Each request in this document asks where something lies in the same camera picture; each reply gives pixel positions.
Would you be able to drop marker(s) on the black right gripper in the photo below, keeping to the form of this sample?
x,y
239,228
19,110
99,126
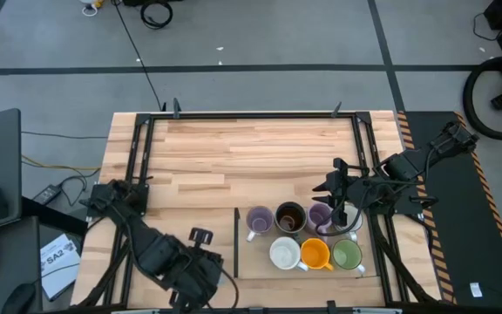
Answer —
x,y
349,192

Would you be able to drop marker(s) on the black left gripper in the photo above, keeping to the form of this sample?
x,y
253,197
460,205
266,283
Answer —
x,y
203,270

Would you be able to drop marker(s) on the ribbed mauve mug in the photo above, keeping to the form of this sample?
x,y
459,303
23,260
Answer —
x,y
319,214

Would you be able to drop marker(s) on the dark mug brown inside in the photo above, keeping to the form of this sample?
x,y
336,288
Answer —
x,y
290,216

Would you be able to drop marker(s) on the white enamel mug blue rim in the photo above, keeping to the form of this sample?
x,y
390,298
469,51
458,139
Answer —
x,y
355,223

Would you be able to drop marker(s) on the yellow mug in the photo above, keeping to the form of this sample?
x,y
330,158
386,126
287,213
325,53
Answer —
x,y
315,254

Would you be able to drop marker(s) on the green mug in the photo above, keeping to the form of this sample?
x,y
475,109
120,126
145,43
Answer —
x,y
346,255

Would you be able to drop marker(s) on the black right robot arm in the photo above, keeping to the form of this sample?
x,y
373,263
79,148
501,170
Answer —
x,y
408,163

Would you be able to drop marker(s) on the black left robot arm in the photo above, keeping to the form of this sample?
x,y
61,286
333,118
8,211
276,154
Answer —
x,y
146,248

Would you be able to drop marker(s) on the black hazard striped floor mat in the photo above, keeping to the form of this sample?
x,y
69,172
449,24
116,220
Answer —
x,y
451,240

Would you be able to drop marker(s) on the white printed paper sheet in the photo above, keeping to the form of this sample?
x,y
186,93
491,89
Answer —
x,y
59,270

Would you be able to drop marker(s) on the black power adapter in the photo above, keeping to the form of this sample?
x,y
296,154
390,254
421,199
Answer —
x,y
47,194

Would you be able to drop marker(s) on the white label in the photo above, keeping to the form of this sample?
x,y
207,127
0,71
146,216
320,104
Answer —
x,y
476,290

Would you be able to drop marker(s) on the black rounded device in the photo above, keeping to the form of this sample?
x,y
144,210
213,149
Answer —
x,y
18,300

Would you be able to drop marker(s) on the grey side table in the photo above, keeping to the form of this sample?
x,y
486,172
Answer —
x,y
11,261

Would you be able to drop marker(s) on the white and yellow plug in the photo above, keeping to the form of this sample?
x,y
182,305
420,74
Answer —
x,y
89,6

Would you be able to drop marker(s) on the wooden shelf black frame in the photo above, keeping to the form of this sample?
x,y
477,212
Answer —
x,y
255,266

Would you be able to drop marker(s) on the black frame clamp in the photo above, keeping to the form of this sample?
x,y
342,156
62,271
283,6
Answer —
x,y
331,306
336,110

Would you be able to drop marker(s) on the black aluminium rig frame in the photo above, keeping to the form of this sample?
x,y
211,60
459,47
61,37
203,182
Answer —
x,y
251,115

